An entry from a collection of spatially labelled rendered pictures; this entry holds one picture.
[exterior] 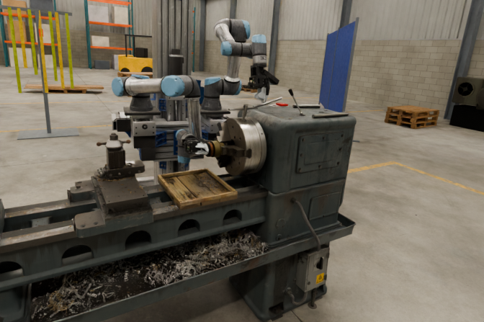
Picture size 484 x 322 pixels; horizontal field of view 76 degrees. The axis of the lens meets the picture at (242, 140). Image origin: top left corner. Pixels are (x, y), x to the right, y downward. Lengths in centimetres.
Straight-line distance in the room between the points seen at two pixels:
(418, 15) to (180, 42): 1112
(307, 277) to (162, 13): 196
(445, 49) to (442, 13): 116
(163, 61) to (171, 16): 31
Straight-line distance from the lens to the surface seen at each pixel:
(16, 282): 152
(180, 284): 154
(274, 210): 174
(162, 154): 226
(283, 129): 158
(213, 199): 153
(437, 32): 1244
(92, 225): 136
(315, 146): 176
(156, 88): 187
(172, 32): 236
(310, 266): 207
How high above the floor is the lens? 157
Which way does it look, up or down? 15 degrees down
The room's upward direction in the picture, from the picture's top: 4 degrees clockwise
